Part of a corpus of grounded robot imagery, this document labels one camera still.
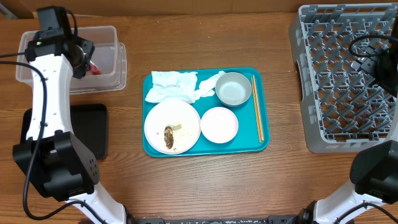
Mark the large white napkin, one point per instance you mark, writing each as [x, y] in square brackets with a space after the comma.
[172, 85]

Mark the clear plastic container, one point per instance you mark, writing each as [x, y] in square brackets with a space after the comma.
[99, 35]

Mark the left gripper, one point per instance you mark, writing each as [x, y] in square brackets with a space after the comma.
[89, 47]

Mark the brown food scrap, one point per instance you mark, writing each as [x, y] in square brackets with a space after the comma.
[168, 137]

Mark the wooden chopstick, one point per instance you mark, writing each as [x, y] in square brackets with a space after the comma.
[260, 114]
[254, 95]

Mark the black plastic tray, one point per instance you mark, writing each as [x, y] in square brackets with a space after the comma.
[90, 126]

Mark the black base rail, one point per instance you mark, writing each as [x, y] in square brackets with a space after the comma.
[273, 219]

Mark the large white plate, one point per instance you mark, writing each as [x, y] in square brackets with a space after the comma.
[184, 120]

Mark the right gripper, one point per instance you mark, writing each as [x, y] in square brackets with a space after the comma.
[367, 63]

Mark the left wooden chopstick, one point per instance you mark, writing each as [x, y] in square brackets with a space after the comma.
[254, 95]

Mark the red snack wrapper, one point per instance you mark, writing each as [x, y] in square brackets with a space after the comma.
[94, 70]

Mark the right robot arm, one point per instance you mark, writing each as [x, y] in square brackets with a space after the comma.
[373, 176]

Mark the teal serving tray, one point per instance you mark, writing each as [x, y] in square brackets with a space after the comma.
[246, 139]

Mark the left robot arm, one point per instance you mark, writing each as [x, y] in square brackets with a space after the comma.
[52, 158]

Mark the grey bowl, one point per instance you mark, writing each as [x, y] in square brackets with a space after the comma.
[233, 89]

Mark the small white napkin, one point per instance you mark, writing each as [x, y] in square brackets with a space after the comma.
[206, 87]

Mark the grey dishwasher rack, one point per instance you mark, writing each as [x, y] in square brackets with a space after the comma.
[341, 112]

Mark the right wooden chopstick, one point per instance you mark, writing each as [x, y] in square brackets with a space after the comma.
[260, 114]

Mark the small white bowl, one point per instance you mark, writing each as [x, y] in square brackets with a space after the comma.
[219, 125]

